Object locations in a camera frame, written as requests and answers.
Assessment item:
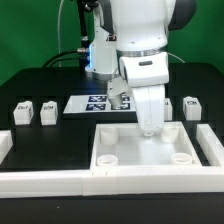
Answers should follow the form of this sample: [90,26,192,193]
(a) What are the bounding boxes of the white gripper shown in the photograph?
[107,75,166,138]

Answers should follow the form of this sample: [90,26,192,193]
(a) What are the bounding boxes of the white square table top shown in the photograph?
[90,122,202,168]

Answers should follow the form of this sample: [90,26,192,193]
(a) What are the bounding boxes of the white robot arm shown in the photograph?
[84,0,197,136]

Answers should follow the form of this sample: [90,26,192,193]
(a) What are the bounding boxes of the white U-shaped obstacle fence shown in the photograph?
[0,124,224,198]

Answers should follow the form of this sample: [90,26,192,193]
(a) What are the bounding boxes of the white fiducial marker sheet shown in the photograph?
[63,94,135,114]

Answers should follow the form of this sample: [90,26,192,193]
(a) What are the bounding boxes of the black cables at base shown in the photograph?
[41,47,91,69]

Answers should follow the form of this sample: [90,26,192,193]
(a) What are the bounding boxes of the white thin cable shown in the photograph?
[57,0,66,68]

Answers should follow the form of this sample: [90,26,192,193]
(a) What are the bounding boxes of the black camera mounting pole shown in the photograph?
[76,0,98,48]

